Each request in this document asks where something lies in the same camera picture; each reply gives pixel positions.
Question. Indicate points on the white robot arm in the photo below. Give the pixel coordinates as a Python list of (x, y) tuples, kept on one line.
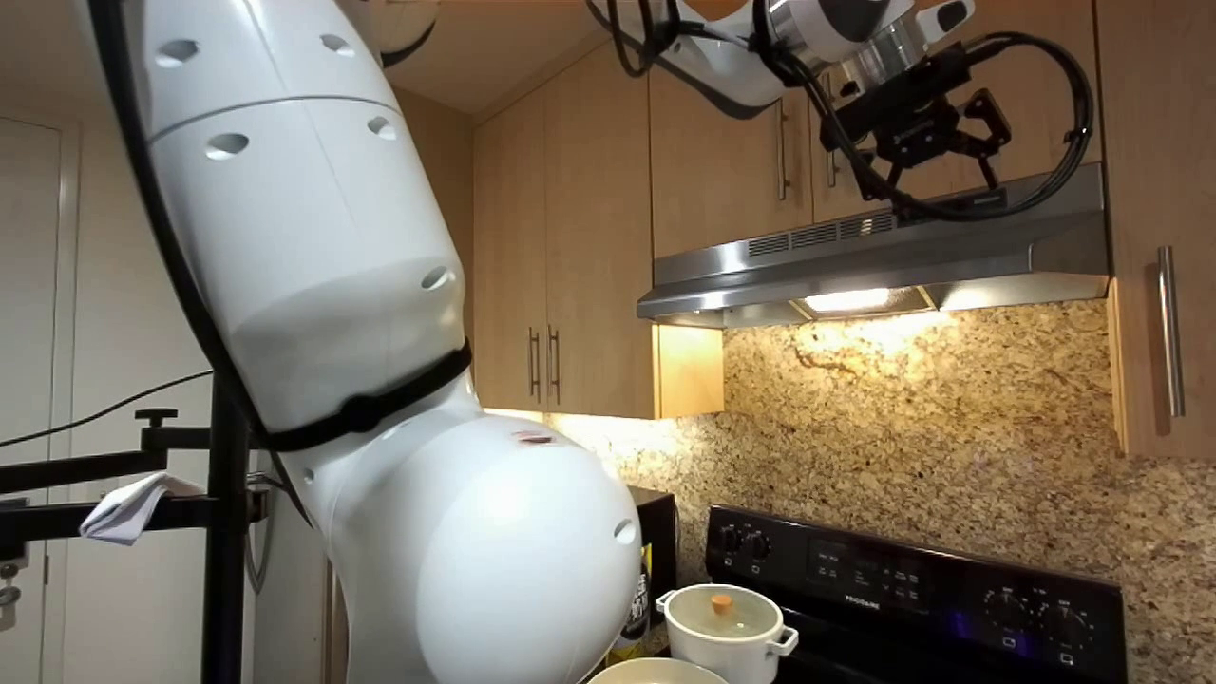
[(383, 250)]

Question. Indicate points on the wooden cabinet above hood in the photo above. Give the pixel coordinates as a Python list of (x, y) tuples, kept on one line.
[(716, 163)]

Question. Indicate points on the stainless steel range hood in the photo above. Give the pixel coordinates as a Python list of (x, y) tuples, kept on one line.
[(888, 250)]

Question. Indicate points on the white cloth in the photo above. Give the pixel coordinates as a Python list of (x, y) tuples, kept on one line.
[(126, 506)]

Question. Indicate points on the wooden double door wall cabinet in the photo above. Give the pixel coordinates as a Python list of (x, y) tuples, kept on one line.
[(596, 250)]

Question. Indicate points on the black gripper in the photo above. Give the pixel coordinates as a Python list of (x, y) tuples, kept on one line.
[(903, 112)]

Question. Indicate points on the white cooking pot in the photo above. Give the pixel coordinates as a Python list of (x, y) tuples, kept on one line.
[(727, 652)]

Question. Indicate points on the black electric stove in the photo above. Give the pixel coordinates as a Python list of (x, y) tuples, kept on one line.
[(888, 595)]

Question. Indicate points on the black camera stand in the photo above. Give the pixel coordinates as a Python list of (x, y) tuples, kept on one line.
[(224, 532)]

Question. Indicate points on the black countertop appliance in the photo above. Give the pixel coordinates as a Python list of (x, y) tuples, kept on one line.
[(658, 544)]

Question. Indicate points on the wooden cabinet beside hood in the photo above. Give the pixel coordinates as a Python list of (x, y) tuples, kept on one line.
[(1147, 154)]

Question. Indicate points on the glass pot lid orange knob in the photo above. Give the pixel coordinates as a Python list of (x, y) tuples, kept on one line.
[(723, 610)]

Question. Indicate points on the hood light lamp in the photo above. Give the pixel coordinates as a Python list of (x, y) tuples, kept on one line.
[(854, 302)]

